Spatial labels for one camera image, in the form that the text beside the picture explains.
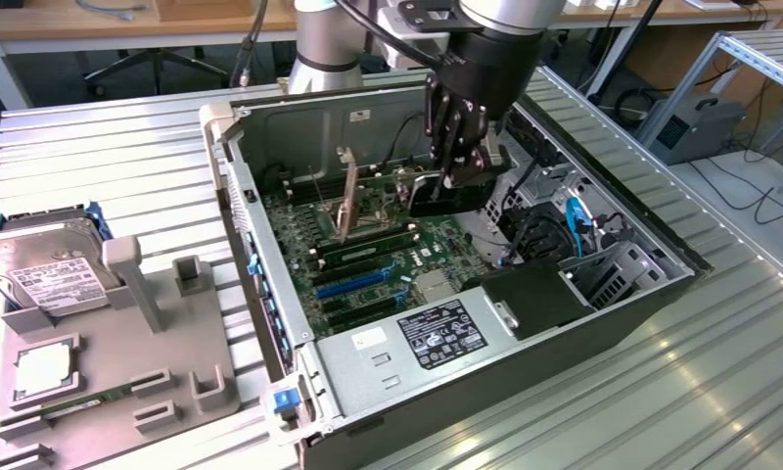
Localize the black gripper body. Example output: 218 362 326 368
425 27 551 119

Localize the graphics card with black shroud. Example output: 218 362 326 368
331 145 498 245

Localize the metal disk bay cage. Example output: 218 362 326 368
469 117 545 237

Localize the green motherboard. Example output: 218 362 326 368
259 164 494 340

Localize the CPU socket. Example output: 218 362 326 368
322 195 407 242

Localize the black pole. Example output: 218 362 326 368
585 0 666 98

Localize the thin locking lever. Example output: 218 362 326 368
306 164 333 212

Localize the silver chipset heatsink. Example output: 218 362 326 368
415 272 459 296

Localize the black plastic cover block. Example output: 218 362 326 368
462 258 597 343

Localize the perforated metal disk bay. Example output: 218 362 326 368
555 238 687 310

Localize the black expansion slot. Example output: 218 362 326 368
325 297 401 330

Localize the wooden desk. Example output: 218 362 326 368
0 0 783 55

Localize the silver power supply with label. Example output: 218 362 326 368
311 286 521 423

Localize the office chair with star base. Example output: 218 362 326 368
81 46 230 98

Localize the open black PC case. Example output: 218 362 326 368
198 72 714 470

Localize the blue case latch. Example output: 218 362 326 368
270 389 299 417

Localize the silver hard disk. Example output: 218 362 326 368
0 214 123 315

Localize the grey parts rack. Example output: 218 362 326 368
0 234 243 470

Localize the silver CPU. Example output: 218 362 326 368
11 342 79 394

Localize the green RAM stick on rack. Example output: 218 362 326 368
0 381 138 428

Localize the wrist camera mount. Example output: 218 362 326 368
375 0 486 36

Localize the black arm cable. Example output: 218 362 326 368
334 0 449 69

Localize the blue wire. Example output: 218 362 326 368
562 195 594 259

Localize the coiled black cable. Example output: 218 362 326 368
615 86 655 122

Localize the grey hanging cable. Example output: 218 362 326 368
229 0 270 89

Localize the grey box with handle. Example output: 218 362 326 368
643 95 751 166

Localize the aluminium frame rack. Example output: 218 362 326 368
634 27 783 149

